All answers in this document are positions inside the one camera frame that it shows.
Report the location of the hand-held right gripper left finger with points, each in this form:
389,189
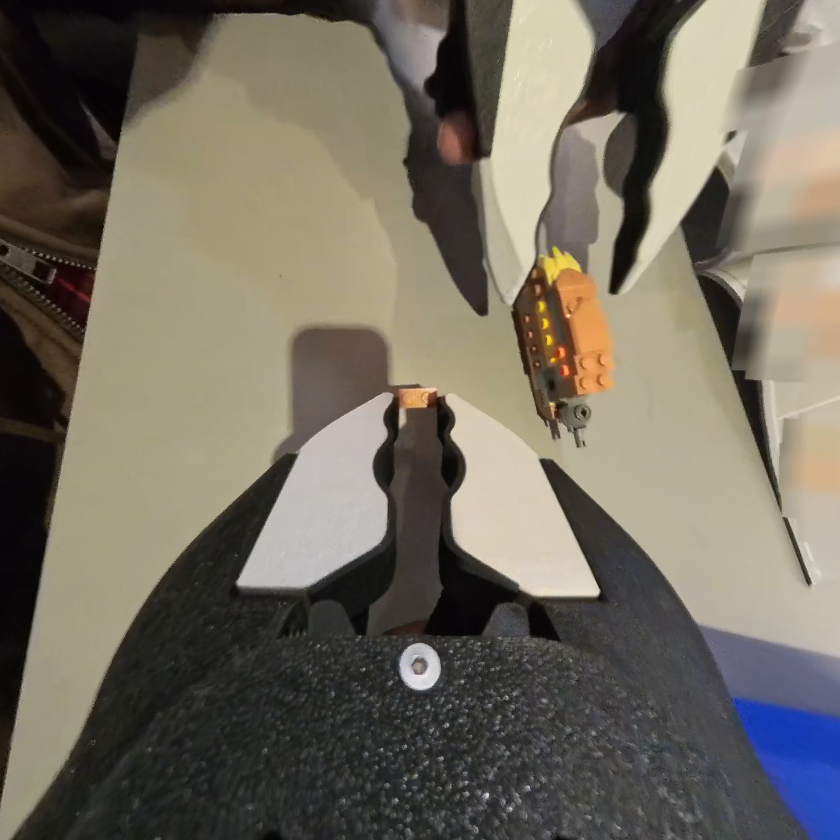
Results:
328,518

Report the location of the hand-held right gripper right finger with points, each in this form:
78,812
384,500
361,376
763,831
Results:
518,518

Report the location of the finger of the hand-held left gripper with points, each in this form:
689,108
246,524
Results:
702,98
531,98

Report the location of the small brown brick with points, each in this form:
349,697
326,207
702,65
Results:
418,397

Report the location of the brown toy brick model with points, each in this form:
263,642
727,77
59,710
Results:
577,334

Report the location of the grey desk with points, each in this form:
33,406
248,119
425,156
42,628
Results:
229,229

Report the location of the person's left hand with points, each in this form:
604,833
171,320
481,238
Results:
458,138

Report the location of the blue storage bin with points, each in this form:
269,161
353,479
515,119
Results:
800,754

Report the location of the person's brown jacket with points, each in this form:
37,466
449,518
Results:
39,197

